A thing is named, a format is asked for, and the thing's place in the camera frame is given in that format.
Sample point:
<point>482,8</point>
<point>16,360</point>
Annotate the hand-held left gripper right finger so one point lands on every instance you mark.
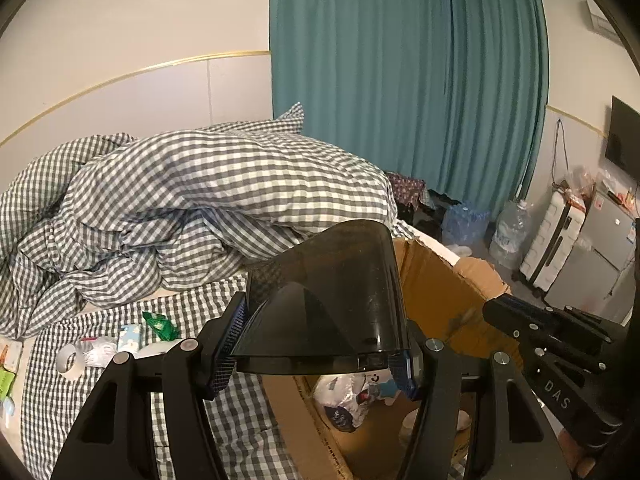
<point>404,370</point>

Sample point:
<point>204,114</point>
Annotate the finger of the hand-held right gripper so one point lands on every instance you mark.
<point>585,322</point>
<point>540,330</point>

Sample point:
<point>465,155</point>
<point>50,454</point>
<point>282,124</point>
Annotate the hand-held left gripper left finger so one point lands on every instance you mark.
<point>227,340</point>

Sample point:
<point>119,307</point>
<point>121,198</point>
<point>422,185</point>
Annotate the green wrapper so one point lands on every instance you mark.
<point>160,327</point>

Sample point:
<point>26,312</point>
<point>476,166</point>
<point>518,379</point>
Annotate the white printed plastic bag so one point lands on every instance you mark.
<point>340,395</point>

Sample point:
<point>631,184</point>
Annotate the brown cardboard box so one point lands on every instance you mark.
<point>450,285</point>

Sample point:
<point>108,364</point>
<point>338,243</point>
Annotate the blue white tissue pack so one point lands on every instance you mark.
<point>129,337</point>

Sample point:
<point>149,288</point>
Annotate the dark translucent plastic cover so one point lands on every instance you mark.
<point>325,300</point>

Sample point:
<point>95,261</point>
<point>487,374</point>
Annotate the clear plastic bag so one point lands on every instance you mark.
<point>100,350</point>

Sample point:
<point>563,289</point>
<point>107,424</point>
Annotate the clear tape roll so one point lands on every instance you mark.
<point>60,365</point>

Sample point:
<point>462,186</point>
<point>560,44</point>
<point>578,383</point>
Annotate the person's right hand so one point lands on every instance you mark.
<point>580,460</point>

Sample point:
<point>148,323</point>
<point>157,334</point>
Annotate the silver mini fridge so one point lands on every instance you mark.
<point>600,245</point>

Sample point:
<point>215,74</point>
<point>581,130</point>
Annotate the white suitcase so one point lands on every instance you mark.
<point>550,240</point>

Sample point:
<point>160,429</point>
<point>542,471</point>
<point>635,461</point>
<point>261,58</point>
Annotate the large clear water bottle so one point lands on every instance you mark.
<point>510,235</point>

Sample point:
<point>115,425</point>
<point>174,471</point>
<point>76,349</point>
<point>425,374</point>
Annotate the shrink-wrapped water bottle pack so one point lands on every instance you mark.
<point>465,222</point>

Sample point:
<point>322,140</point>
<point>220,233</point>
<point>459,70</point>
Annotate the grey checked duvet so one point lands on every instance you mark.
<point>200,185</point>

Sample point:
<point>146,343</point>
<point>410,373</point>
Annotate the black clothes pile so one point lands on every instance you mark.
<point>435,210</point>

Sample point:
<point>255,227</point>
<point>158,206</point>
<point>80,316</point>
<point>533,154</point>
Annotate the grey checked bed sheet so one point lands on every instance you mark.
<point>60,410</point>

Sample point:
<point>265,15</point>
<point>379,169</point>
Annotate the dark floral cloth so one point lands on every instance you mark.
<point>405,187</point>

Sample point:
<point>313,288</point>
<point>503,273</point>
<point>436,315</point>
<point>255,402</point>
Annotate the green snack packet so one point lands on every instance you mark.
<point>5,384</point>

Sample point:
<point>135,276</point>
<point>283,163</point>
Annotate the teal curtain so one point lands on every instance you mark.
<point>375,85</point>

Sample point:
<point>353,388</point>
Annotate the white air conditioner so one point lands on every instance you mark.
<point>602,22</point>

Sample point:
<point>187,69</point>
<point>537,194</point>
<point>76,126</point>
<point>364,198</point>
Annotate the black wall television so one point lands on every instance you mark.
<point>625,140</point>

